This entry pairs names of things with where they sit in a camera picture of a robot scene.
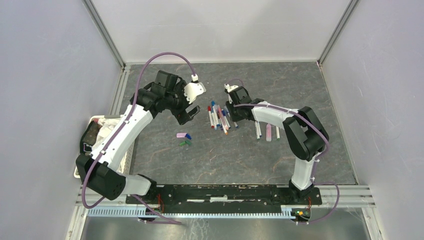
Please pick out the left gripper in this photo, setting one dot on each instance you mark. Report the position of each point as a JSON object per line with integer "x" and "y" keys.
{"x": 182, "y": 116}

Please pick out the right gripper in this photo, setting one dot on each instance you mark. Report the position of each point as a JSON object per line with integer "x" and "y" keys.
{"x": 233, "y": 117}

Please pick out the pink highlighter cap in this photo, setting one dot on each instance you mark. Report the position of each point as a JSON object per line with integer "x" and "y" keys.
{"x": 181, "y": 135}

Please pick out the dark blue capped marker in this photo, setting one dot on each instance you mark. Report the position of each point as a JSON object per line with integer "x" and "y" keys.
{"x": 258, "y": 130}

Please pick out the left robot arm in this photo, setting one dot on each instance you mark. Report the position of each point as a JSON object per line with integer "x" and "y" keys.
{"x": 98, "y": 170}

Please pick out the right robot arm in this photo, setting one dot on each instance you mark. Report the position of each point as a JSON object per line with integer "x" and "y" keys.
{"x": 306, "y": 136}

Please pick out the blue marker right side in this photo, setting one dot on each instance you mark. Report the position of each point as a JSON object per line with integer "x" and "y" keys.
{"x": 229, "y": 116}

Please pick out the orange tipped marker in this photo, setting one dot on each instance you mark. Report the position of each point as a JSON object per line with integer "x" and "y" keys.
{"x": 223, "y": 121}

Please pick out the crumpled white cloth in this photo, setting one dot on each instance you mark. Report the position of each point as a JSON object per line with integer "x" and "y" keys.
{"x": 106, "y": 126}

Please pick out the white plastic basket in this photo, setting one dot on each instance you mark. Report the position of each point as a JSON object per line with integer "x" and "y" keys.
{"x": 125, "y": 163}

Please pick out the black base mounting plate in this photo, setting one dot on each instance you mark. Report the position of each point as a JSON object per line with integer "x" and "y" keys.
{"x": 225, "y": 198}

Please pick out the black box in basket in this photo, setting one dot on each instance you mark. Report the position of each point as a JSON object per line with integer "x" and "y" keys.
{"x": 89, "y": 138}

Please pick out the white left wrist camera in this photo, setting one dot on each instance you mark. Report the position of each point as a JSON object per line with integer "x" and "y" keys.
{"x": 192, "y": 90}

